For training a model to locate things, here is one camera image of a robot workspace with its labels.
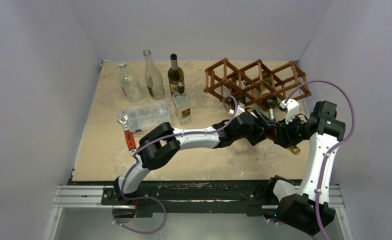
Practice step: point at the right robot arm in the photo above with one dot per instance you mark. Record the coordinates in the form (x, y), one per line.
(306, 207)

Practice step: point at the dark bottle black cap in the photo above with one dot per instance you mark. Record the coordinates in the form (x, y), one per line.
(241, 98)

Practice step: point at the clear glass bottle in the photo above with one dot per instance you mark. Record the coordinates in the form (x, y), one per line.
(130, 83)
(153, 77)

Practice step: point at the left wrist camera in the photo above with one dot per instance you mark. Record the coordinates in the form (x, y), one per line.
(239, 109)

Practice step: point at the dark bottle silver cap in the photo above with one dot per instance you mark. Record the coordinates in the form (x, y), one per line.
(175, 74)

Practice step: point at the wooden wine rack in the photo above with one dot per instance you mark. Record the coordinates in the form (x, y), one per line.
(280, 81)

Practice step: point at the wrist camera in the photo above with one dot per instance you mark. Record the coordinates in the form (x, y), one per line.
(239, 109)
(291, 109)

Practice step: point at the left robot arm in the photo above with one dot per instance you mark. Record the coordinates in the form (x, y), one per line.
(159, 146)

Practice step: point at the red adjustable wrench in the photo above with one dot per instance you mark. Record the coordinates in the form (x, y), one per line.
(130, 141)

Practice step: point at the clear bottle black cap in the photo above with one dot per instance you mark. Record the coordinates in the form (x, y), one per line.
(182, 103)

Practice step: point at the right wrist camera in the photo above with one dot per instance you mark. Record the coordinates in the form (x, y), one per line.
(291, 109)

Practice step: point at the green bottle silver neck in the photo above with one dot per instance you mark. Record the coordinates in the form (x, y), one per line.
(269, 103)

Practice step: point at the clear plastic screw box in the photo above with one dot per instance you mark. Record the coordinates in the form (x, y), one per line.
(145, 117)

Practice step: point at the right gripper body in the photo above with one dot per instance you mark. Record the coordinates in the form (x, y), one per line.
(280, 134)

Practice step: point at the red wine bottle gold cap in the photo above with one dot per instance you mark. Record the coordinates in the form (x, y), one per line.
(271, 133)

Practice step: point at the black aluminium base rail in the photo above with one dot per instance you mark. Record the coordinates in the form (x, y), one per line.
(250, 197)

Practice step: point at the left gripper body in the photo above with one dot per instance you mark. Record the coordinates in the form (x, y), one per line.
(255, 129)

